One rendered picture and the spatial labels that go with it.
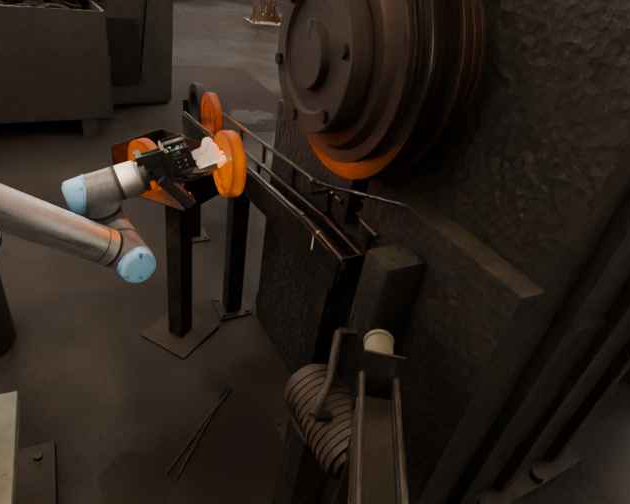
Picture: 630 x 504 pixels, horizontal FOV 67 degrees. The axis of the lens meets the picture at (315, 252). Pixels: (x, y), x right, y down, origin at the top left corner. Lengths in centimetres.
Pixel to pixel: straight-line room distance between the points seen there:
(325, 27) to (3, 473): 108
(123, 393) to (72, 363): 22
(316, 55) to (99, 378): 126
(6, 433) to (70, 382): 49
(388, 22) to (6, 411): 115
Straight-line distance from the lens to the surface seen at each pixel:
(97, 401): 169
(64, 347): 187
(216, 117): 183
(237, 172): 108
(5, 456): 127
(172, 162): 107
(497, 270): 88
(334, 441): 97
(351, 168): 98
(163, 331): 186
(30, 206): 93
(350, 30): 83
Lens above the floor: 131
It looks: 34 degrees down
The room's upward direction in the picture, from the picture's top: 10 degrees clockwise
